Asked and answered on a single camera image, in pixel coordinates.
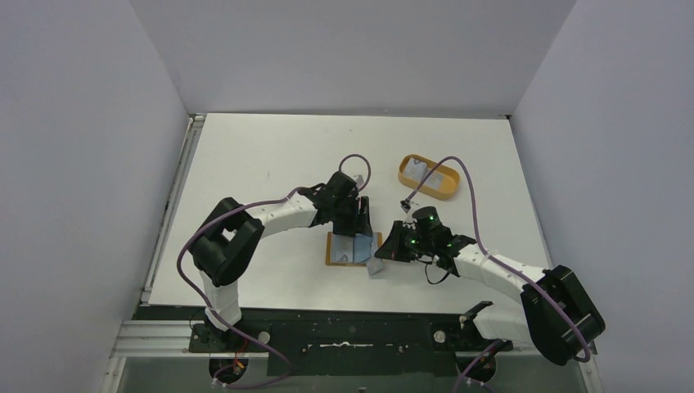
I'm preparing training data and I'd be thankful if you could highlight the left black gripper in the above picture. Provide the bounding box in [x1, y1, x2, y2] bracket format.
[331, 196, 371, 237]

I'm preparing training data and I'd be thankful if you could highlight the silver credit card carried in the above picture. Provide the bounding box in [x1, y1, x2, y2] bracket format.
[365, 241, 384, 277]

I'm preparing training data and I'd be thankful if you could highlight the yellow leather card holder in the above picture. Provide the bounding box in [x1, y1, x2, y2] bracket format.
[326, 233, 384, 273]

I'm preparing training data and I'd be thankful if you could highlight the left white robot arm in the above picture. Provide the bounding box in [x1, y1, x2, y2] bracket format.
[180, 171, 373, 351]

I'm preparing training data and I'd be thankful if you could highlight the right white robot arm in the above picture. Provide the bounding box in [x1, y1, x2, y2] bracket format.
[375, 206, 606, 365]

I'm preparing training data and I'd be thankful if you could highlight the silver card in holder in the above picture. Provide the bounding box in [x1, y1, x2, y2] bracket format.
[331, 236, 354, 264]

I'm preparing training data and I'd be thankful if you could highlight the silver credit card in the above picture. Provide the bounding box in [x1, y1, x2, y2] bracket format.
[403, 157, 429, 183]

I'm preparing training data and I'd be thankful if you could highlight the orange oval tray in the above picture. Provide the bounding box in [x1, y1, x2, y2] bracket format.
[398, 154, 461, 201]

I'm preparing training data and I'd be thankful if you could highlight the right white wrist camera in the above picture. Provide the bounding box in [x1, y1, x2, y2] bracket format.
[400, 199, 419, 214]

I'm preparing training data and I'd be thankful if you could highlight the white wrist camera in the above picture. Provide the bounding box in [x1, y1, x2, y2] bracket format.
[400, 199, 419, 214]
[353, 174, 368, 189]

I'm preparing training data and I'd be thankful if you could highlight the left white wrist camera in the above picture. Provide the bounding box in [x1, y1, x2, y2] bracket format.
[353, 174, 368, 189]

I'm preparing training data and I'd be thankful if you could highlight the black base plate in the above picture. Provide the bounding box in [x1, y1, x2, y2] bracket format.
[133, 306, 490, 379]

